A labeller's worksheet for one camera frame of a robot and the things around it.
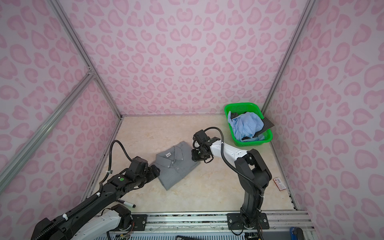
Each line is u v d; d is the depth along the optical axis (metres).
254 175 0.48
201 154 0.77
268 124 0.99
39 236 0.38
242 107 1.18
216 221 0.75
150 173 0.74
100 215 0.59
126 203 0.78
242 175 0.45
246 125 0.95
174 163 0.90
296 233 0.67
